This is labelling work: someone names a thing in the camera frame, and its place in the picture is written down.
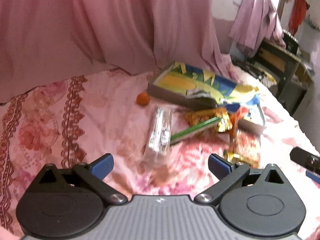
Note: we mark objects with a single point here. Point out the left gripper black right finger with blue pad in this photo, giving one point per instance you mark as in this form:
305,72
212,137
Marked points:
239,183

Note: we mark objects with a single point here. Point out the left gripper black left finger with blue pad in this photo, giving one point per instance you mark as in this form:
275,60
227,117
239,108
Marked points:
80,184

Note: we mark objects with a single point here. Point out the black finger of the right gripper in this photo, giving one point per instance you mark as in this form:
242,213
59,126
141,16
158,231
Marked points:
305,159

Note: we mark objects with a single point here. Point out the clear peanut snack pack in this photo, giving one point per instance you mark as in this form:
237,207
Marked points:
158,142

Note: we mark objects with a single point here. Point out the orange tangerine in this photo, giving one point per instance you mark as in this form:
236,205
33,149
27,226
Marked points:
143,99

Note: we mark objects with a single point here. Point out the white green seaweed snack bag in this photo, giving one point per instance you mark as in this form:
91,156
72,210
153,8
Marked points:
199,99

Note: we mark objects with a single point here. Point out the yellow black snack bar pack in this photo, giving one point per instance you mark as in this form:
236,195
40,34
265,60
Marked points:
234,157

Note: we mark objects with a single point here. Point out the pale pink snack bag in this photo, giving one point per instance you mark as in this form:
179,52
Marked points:
248,146

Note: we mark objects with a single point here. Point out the orange red snack bag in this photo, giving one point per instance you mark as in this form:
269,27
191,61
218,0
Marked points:
235,118

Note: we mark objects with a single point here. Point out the pink floral bed sheet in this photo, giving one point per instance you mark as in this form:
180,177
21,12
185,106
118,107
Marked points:
81,119

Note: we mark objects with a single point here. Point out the green snack stick pack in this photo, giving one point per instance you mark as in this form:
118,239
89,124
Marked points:
191,131

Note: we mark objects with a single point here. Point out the yellow brown snack bag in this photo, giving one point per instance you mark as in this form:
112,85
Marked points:
197,117

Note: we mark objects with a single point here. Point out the dark wooden side table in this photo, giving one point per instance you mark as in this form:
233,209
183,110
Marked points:
292,77

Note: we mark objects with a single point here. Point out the grey box colourful corn lining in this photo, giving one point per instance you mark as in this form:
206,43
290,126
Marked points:
174,80

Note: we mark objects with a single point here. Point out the black box on table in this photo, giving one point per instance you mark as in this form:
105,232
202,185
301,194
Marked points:
291,42

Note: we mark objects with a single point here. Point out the mauve hanging cloth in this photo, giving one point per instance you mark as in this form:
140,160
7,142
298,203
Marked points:
256,20

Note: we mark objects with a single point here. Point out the red hanging garment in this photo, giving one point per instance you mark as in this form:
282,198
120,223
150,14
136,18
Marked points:
298,14

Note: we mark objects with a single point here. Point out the pink curtain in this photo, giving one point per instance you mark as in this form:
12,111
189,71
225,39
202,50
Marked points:
46,41

